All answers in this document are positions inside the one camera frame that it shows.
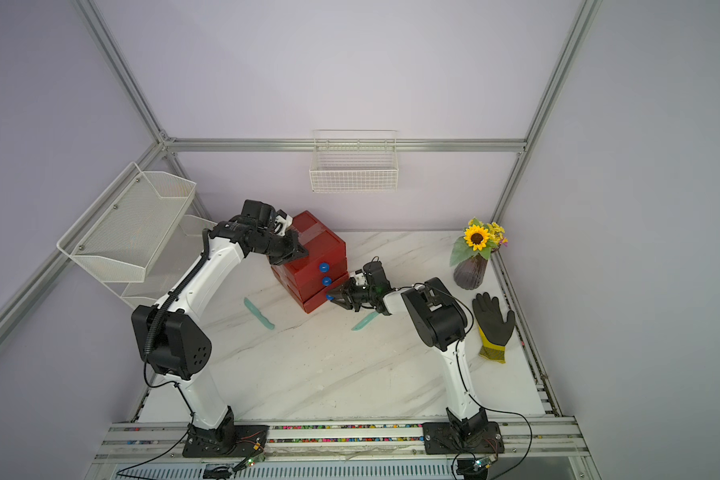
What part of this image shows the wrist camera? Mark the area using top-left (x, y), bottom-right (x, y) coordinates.
top-left (273, 210), bottom-right (293, 236)
top-left (352, 270), bottom-right (367, 286)

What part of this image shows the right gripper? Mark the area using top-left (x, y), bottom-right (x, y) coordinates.
top-left (327, 277), bottom-right (376, 311)

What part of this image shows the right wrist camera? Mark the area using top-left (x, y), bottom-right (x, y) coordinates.
top-left (352, 270), bottom-right (367, 286)

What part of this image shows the teal fruit knife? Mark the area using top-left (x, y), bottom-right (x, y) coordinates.
top-left (243, 297), bottom-right (275, 330)
top-left (352, 311), bottom-right (379, 331)

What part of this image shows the sunflower bouquet in vase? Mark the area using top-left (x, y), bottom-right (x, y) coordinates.
top-left (449, 218), bottom-right (508, 291)

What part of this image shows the black glove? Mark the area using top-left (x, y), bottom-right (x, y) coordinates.
top-left (472, 292), bottom-right (516, 364)

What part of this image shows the white mesh two-tier shelf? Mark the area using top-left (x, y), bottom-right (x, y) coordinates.
top-left (57, 163), bottom-right (215, 309)

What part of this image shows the red drawer cabinet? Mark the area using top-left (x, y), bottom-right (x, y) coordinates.
top-left (272, 211), bottom-right (349, 314)

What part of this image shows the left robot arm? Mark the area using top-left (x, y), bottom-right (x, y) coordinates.
top-left (131, 200), bottom-right (308, 458)

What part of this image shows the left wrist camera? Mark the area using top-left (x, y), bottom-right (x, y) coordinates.
top-left (273, 210), bottom-right (293, 236)

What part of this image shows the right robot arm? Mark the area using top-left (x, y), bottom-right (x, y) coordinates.
top-left (327, 260), bottom-right (505, 460)

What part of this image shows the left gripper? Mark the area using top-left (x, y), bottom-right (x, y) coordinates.
top-left (254, 231), bottom-right (310, 268)

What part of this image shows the white wire wall basket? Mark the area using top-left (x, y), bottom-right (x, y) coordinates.
top-left (309, 129), bottom-right (399, 194)

